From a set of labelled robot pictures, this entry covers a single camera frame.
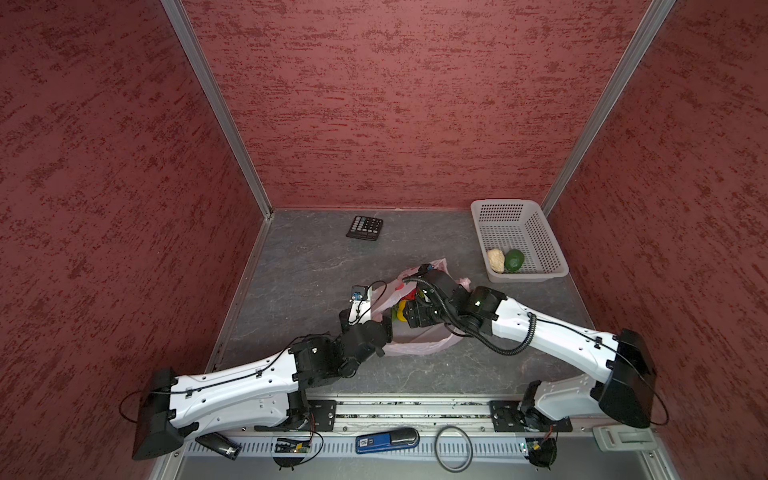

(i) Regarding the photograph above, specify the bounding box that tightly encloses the beige fruit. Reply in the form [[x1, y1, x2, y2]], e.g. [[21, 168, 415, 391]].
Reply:
[[487, 249, 507, 274]]

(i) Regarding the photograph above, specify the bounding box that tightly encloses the red fruit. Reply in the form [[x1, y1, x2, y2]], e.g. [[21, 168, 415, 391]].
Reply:
[[402, 289, 418, 301]]

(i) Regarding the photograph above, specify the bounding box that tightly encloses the black small device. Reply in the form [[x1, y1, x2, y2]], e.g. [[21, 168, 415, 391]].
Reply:
[[195, 432, 242, 460]]

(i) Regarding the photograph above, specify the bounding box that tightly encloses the aluminium front rail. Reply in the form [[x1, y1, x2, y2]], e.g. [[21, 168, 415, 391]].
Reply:
[[148, 394, 682, 480]]

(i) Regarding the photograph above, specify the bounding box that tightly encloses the black cable ring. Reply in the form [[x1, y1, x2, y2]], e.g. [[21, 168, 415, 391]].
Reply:
[[433, 425, 474, 473]]

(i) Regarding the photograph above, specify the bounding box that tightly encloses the right aluminium corner post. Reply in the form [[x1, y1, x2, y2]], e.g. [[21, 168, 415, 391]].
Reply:
[[541, 0, 676, 216]]

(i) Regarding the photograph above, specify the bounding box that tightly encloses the aluminium corner post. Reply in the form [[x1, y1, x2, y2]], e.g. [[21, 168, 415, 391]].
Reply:
[[160, 0, 274, 222], [541, 0, 676, 216]]

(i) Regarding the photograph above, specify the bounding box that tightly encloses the blue black device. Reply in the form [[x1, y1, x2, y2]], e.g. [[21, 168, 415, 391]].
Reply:
[[355, 427, 420, 455]]

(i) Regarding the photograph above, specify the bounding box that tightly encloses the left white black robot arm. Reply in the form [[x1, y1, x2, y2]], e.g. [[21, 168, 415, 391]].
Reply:
[[132, 313, 393, 461]]

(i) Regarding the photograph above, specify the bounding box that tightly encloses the circuit board connector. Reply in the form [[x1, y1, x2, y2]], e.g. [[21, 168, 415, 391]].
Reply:
[[272, 437, 313, 470], [526, 437, 558, 469]]

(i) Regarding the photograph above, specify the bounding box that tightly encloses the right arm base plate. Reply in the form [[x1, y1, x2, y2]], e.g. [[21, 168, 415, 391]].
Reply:
[[488, 400, 573, 433]]

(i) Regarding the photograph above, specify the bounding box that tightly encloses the dark green avocado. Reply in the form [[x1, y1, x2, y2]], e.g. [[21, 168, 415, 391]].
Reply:
[[504, 249, 526, 273]]

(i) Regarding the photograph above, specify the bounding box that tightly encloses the right circuit board connector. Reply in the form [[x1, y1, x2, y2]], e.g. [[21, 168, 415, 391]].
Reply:
[[526, 437, 558, 469]]

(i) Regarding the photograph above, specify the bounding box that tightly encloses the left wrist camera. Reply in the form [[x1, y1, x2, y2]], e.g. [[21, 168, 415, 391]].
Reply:
[[348, 285, 373, 326]]

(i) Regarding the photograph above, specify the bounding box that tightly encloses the grey plastic holder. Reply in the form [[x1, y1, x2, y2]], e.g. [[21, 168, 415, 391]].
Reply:
[[593, 424, 658, 452]]

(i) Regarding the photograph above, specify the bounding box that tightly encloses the left circuit board connector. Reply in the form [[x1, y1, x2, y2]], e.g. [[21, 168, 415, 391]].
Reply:
[[272, 437, 313, 470]]

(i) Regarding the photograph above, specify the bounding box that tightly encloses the black calculator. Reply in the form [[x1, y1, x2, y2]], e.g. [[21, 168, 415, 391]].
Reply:
[[346, 215, 384, 241]]

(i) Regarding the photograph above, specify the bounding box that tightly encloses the white plastic basket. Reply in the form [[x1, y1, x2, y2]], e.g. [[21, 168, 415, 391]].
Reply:
[[471, 199, 569, 283]]

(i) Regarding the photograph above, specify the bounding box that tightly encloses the yellow fruit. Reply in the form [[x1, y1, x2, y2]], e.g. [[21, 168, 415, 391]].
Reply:
[[393, 299, 408, 323]]

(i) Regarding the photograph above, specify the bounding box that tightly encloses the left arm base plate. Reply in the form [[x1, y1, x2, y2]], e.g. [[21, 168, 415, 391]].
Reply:
[[252, 396, 337, 433]]

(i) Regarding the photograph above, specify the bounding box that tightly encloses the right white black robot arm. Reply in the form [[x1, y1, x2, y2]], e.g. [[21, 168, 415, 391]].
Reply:
[[398, 270, 657, 431]]

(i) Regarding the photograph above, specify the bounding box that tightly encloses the left aluminium corner post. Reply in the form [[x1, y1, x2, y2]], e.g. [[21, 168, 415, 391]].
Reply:
[[160, 0, 274, 222]]

